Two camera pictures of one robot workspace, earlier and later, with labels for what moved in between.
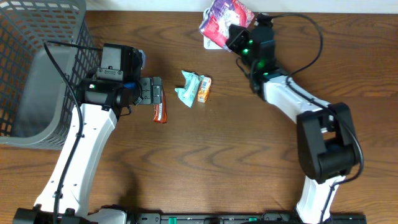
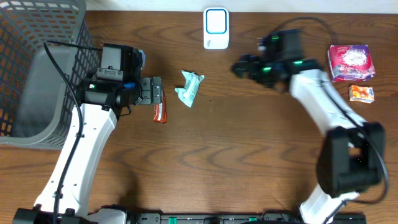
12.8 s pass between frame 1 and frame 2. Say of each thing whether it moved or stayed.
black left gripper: stayed
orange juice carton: moved
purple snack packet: moved
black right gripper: moved
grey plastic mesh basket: stayed
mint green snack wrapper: stayed
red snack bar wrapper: stayed
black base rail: stayed
